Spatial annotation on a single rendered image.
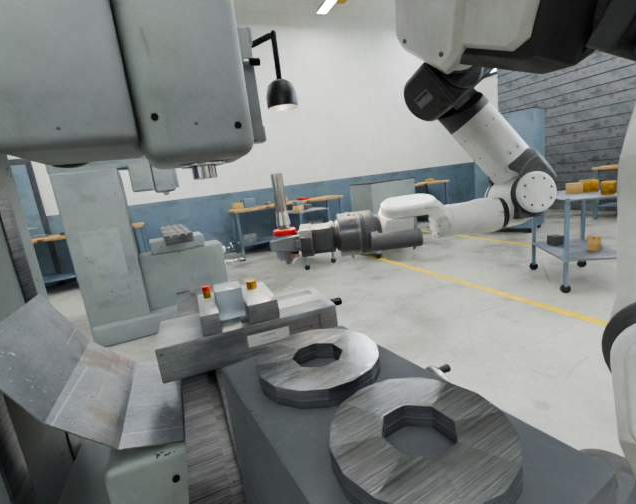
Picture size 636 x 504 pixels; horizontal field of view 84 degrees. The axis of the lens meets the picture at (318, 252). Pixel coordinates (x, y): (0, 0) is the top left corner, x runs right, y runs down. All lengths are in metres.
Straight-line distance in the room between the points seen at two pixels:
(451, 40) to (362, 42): 8.34
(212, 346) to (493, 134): 0.67
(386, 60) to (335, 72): 1.33
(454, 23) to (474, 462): 0.53
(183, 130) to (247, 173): 6.76
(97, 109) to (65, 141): 0.06
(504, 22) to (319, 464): 0.52
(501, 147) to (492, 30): 0.28
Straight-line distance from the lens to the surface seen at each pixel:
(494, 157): 0.79
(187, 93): 0.66
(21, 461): 0.80
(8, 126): 0.66
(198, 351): 0.70
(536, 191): 0.79
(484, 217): 0.77
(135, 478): 0.73
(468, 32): 0.60
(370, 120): 8.59
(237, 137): 0.66
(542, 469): 0.21
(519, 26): 0.55
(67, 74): 0.66
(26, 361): 0.76
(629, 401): 0.55
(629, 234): 0.53
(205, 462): 0.53
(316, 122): 7.98
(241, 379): 0.29
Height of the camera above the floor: 1.25
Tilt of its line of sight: 12 degrees down
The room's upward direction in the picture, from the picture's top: 7 degrees counter-clockwise
